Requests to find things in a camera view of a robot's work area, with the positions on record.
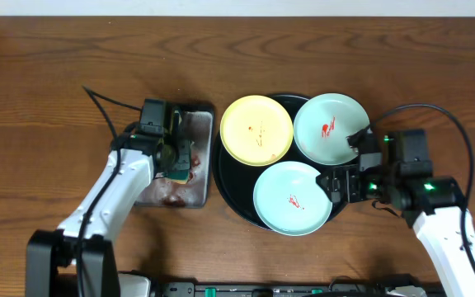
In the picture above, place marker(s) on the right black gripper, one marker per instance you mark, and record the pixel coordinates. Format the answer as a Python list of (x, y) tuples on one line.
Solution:
[(351, 173)]

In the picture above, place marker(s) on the green yellow sponge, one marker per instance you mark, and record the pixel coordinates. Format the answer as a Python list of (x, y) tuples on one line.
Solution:
[(179, 171)]

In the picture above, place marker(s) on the light blue plate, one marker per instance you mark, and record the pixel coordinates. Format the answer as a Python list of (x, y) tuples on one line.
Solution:
[(289, 201), (322, 125)]

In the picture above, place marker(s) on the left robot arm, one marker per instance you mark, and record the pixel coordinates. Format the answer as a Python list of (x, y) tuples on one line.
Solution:
[(77, 259)]

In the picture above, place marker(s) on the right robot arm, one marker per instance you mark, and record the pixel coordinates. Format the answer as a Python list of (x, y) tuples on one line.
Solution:
[(436, 210)]

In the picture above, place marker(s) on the rectangular black soapy tray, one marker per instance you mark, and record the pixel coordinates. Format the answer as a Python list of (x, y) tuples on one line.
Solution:
[(198, 122)]

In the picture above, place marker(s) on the round black tray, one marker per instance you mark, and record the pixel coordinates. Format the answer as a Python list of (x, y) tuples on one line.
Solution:
[(236, 181)]

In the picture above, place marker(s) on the yellow plate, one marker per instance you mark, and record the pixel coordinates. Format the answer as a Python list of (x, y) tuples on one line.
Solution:
[(256, 130)]

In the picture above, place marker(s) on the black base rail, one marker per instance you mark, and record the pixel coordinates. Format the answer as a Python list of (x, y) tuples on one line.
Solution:
[(188, 289)]

